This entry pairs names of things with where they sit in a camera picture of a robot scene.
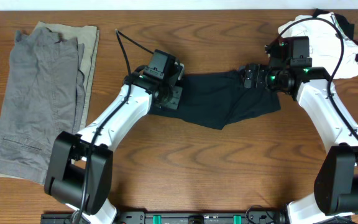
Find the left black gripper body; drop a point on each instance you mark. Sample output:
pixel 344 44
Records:
pixel 170 96

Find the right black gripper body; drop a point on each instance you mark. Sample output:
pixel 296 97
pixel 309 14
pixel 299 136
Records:
pixel 267 78

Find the black leggings with red waistband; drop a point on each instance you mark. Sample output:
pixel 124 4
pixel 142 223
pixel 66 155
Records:
pixel 214 100

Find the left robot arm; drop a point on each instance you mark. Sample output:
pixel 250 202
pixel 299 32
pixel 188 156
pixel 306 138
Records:
pixel 80 169

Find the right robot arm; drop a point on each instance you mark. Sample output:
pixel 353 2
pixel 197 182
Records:
pixel 335 192

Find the white printed t-shirt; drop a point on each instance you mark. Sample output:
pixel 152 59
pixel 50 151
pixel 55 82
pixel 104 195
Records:
pixel 325 45

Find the black garment under white shirt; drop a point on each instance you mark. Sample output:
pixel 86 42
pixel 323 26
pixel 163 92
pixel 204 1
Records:
pixel 347 27

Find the beige shorts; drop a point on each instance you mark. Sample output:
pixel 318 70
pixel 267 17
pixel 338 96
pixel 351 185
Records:
pixel 89 46

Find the grey cargo shorts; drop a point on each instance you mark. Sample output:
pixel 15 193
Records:
pixel 39 102

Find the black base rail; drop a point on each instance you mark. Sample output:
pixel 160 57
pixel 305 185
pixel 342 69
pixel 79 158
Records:
pixel 253 216

